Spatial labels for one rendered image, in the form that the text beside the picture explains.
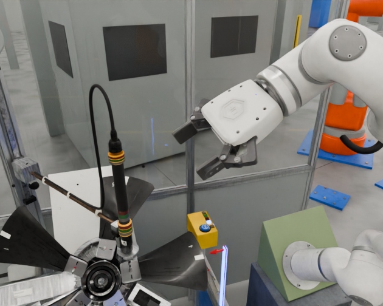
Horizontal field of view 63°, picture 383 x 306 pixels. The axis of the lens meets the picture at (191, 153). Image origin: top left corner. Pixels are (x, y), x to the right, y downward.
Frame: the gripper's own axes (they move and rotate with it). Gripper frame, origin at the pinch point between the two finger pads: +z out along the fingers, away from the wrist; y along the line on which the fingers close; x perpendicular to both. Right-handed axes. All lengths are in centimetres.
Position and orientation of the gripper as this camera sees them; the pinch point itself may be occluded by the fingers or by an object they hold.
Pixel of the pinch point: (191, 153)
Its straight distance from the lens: 51.4
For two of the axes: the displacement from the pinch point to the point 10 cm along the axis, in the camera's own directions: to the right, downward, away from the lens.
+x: 3.9, 5.1, 7.7
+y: 4.3, 6.4, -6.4
